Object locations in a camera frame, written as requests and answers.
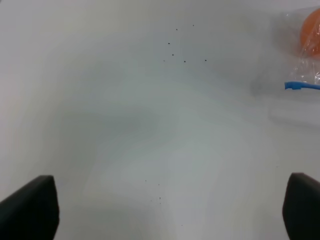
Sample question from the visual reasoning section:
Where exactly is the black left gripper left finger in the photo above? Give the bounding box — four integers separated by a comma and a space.
0, 175, 60, 240

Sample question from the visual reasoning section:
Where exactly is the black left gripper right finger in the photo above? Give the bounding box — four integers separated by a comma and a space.
282, 172, 320, 240

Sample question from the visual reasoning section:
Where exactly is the clear zip bag blue zipper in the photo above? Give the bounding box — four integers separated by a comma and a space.
251, 6, 320, 128

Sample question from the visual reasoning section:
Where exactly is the orange fruit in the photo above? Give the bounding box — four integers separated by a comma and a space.
300, 8, 320, 59

